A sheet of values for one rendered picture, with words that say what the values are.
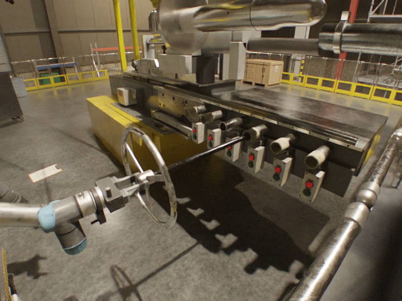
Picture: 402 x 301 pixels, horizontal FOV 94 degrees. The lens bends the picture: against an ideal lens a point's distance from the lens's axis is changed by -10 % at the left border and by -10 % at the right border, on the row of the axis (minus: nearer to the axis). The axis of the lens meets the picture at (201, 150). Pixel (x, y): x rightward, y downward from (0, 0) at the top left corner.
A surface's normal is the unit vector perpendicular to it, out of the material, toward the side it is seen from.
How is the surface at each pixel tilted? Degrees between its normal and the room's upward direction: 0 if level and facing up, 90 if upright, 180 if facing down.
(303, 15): 116
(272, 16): 107
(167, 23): 90
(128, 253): 0
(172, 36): 90
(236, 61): 90
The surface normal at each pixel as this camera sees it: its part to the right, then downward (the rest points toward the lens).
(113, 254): 0.00, -0.88
